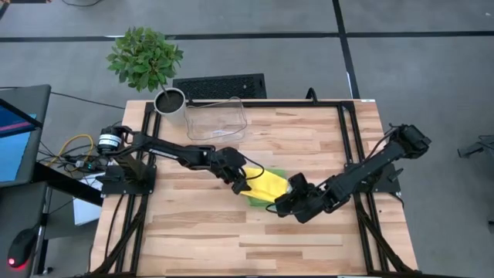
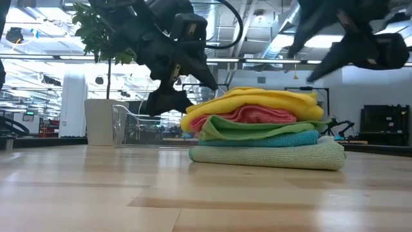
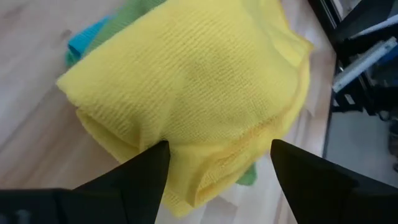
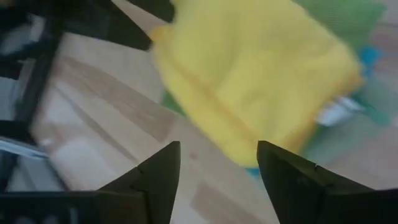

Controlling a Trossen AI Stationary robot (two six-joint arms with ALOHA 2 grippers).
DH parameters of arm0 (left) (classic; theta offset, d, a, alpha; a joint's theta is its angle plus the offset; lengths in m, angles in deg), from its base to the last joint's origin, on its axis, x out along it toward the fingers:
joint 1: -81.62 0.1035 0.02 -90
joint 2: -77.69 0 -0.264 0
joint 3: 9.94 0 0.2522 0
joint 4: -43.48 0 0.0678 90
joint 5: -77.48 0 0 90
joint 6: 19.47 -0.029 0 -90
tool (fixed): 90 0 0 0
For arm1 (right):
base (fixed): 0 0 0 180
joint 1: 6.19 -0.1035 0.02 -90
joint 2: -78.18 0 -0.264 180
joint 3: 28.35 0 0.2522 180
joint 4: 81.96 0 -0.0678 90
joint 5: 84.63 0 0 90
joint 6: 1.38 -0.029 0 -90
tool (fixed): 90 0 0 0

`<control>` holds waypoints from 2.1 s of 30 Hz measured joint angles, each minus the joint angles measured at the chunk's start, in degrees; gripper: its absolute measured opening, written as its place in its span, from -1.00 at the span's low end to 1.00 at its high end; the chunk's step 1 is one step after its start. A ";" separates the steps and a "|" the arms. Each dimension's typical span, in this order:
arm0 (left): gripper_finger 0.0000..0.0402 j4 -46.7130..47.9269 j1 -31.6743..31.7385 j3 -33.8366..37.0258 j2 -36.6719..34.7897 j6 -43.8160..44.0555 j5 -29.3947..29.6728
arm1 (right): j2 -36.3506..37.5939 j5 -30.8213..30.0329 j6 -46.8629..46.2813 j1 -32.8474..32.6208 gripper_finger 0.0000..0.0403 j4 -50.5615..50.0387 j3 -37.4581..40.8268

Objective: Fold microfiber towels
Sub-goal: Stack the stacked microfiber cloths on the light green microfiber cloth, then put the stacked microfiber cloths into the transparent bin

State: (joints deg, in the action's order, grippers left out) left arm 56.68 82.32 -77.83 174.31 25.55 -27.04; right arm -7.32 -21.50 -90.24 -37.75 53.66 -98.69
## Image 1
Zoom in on black table cable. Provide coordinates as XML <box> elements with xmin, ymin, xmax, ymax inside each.
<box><xmin>362</xmin><ymin>129</ymin><xmax>398</xmax><ymax>161</ymax></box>

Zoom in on green leafy tree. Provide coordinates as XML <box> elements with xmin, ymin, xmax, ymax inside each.
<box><xmin>107</xmin><ymin>25</ymin><xmax>184</xmax><ymax>102</ymax></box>

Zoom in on monitor with blue screen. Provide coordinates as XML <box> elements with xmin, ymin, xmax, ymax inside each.
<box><xmin>0</xmin><ymin>83</ymin><xmax>52</xmax><ymax>189</ymax></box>

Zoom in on yellow microfiber towel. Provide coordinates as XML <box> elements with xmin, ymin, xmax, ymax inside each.
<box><xmin>241</xmin><ymin>166</ymin><xmax>293</xmax><ymax>204</ymax></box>

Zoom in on grey desk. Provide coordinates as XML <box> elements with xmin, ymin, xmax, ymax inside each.
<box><xmin>0</xmin><ymin>181</ymin><xmax>51</xmax><ymax>278</ymax></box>

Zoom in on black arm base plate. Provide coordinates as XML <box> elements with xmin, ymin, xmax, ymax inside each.
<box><xmin>343</xmin><ymin>161</ymin><xmax>402</xmax><ymax>195</ymax></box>
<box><xmin>100</xmin><ymin>164</ymin><xmax>158</xmax><ymax>196</ymax></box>

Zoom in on pale green waffle towel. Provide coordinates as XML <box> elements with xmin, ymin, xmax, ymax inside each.
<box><xmin>245</xmin><ymin>168</ymin><xmax>289</xmax><ymax>209</ymax></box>

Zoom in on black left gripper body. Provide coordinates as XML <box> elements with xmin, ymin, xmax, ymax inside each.
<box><xmin>214</xmin><ymin>146</ymin><xmax>252</xmax><ymax>196</ymax></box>

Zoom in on black table frame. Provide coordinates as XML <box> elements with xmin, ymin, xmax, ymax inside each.
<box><xmin>86</xmin><ymin>99</ymin><xmax>421</xmax><ymax>278</ymax></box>

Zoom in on yellow cable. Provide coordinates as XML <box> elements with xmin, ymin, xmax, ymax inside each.
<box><xmin>45</xmin><ymin>134</ymin><xmax>96</xmax><ymax>168</ymax></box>

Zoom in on black computer mouse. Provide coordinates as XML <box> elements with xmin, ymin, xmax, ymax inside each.
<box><xmin>6</xmin><ymin>227</ymin><xmax>39</xmax><ymax>270</ymax></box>

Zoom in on white paper sheet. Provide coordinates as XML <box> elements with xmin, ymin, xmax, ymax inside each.
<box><xmin>72</xmin><ymin>175</ymin><xmax>105</xmax><ymax>227</ymax></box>

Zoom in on white planter pot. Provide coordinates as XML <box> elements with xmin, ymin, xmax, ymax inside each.
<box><xmin>153</xmin><ymin>87</ymin><xmax>189</xmax><ymax>127</ymax></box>

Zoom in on thin black floor cable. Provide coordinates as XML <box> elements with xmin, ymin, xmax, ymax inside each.
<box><xmin>49</xmin><ymin>90</ymin><xmax>127</xmax><ymax>111</ymax></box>

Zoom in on black keyboard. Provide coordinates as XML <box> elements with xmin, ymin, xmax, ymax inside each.
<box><xmin>172</xmin><ymin>73</ymin><xmax>268</xmax><ymax>100</ymax></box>

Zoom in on black floor stand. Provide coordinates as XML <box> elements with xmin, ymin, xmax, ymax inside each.
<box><xmin>457</xmin><ymin>134</ymin><xmax>494</xmax><ymax>159</ymax></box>

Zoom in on clear plastic bin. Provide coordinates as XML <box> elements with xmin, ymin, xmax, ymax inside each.
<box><xmin>184</xmin><ymin>96</ymin><xmax>249</xmax><ymax>142</ymax></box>

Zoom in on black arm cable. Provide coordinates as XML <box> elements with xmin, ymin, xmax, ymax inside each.
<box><xmin>239</xmin><ymin>154</ymin><xmax>266</xmax><ymax>181</ymax></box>

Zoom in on black cable bundle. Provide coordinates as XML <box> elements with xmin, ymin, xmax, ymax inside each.
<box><xmin>36</xmin><ymin>141</ymin><xmax>105</xmax><ymax>175</ymax></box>

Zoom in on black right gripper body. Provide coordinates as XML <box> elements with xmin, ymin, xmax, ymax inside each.
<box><xmin>291</xmin><ymin>172</ymin><xmax>340</xmax><ymax>224</ymax></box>

